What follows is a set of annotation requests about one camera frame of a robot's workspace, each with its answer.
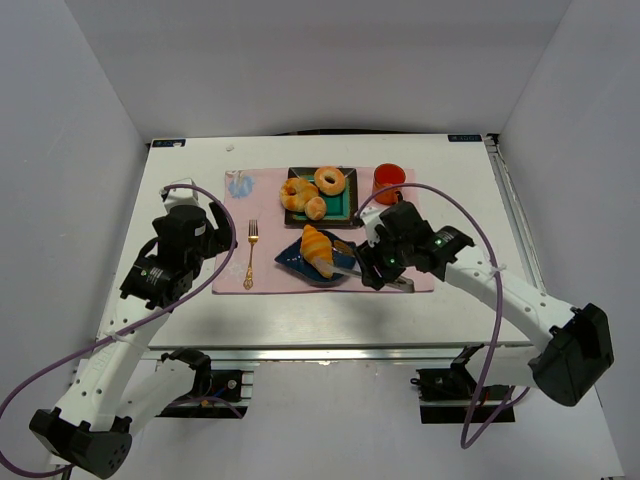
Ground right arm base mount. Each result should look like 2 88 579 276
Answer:
404 344 515 426

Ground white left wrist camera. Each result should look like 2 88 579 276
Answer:
159 178 199 213

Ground metal food tongs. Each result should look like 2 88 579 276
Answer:
315 240 415 293

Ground sugared ring donut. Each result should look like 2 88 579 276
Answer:
314 166 346 196

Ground orange metal mug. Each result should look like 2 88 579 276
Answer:
372 163 406 206

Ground striped orange croissant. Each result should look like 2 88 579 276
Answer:
300 225 334 279

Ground blue shell-shaped dish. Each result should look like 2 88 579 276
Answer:
274 229 356 287

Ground blue label sticker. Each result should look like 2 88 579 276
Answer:
151 138 186 148
447 134 483 143

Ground small round bun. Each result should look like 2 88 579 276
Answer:
304 196 327 221

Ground blue label sticker left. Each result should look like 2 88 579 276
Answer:
151 138 186 148

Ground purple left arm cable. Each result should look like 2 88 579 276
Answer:
0 182 238 475

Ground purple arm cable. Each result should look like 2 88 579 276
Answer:
353 182 531 450
0 182 238 475

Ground blue label sticker right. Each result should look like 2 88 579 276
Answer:
447 134 483 143

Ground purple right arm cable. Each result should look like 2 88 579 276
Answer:
353 182 531 450

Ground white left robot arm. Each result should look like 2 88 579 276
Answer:
29 202 236 479

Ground curled croissant bread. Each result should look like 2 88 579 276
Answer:
279 177 319 212

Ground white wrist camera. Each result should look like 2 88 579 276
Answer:
359 206 383 247
159 178 199 213

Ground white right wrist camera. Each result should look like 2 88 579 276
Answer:
359 206 383 247

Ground gold ornate fork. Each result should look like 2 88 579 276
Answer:
243 219 259 290

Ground black square plate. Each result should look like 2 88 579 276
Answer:
284 167 358 229

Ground pink cartoon placemat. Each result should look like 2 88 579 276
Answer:
210 167 436 295

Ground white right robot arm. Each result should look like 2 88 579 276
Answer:
356 201 614 407

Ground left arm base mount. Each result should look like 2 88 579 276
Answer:
157 347 254 419

